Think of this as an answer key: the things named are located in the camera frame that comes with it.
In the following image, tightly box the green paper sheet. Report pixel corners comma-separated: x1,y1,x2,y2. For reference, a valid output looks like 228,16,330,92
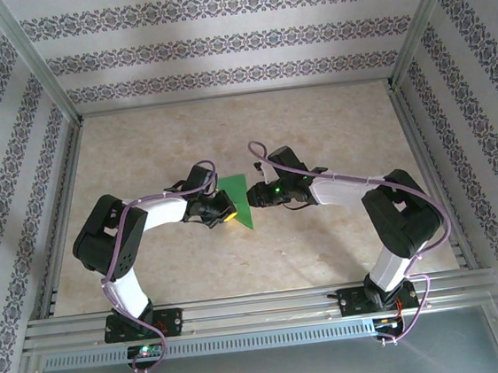
216,172,255,234

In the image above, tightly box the controller board with green light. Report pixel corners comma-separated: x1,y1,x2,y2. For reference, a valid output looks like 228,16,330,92
125,341,166,361

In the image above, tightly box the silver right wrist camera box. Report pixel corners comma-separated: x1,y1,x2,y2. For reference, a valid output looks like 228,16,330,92
253,159,276,186

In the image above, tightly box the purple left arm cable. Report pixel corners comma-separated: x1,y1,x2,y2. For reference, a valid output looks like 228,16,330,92
89,158,238,373

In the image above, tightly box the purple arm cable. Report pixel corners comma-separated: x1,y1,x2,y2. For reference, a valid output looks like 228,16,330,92
247,120,465,357
89,158,238,373

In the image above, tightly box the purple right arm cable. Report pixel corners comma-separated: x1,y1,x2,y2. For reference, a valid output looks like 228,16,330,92
247,120,465,357

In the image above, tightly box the wide aluminium mounting rail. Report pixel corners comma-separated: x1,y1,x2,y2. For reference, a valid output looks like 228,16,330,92
19,268,498,355

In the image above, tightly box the aluminium table edge rail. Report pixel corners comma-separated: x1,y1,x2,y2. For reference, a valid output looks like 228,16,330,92
76,75,395,120
17,119,105,320

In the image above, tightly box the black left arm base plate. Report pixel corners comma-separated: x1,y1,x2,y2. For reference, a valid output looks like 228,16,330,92
101,307,186,345

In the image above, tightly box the grey slotted cable duct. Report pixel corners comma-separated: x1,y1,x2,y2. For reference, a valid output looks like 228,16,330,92
41,317,378,373

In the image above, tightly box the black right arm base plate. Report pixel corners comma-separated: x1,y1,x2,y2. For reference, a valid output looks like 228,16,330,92
336,279,422,320

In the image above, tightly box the controller board with wires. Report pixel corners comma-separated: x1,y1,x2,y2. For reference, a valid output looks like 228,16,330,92
372,314,406,334

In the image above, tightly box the aluminium frame corner post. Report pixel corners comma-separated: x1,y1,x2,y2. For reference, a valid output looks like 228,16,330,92
378,0,475,92
0,0,86,134

